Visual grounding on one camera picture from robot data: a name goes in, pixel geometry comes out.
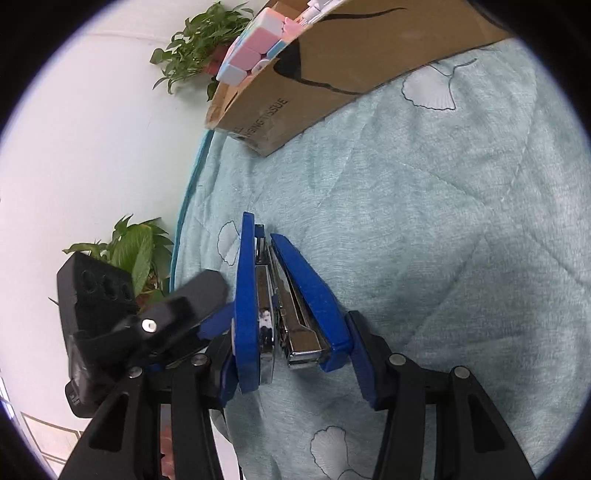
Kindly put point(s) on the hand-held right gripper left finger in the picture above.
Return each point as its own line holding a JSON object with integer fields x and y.
{"x": 227, "y": 378}

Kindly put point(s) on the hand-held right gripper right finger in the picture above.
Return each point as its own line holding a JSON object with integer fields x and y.
{"x": 364, "y": 364}

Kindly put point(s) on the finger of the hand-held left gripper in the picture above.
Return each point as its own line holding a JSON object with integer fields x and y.
{"x": 184, "y": 300}

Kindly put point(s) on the blue stapler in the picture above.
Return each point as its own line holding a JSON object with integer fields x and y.
{"x": 304, "y": 286}

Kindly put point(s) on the pastel puzzle cube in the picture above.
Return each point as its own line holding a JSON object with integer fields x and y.
{"x": 249, "y": 46}

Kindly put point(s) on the cardboard box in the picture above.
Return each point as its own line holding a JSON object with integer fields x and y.
{"x": 369, "y": 55}

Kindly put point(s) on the large leafy plant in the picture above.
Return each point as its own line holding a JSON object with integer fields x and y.
{"x": 138, "y": 258}

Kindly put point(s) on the light teal quilt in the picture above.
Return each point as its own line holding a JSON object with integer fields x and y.
{"x": 438, "y": 230}

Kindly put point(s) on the small potted plant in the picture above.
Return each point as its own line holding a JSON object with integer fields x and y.
{"x": 198, "y": 41}

